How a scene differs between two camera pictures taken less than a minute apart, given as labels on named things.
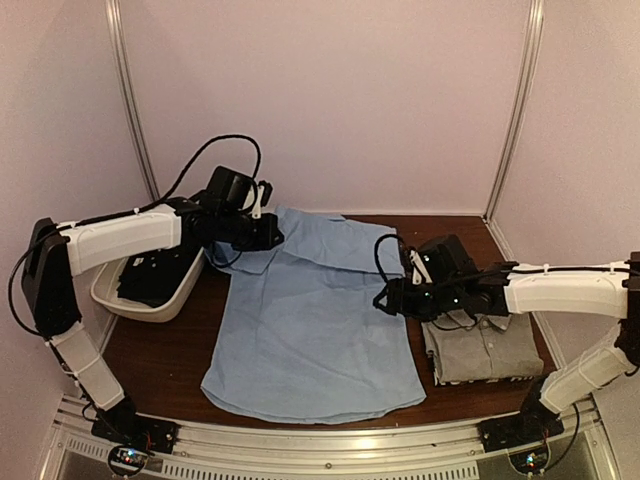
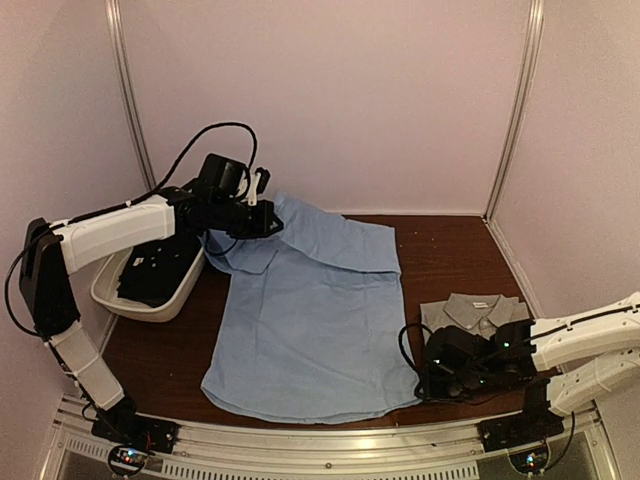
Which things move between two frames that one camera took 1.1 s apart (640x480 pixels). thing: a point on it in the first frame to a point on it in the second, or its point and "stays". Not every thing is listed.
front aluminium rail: (326, 449) stays
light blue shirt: (298, 336) stays
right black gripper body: (443, 298) to (453, 388)
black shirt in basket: (155, 278) stays
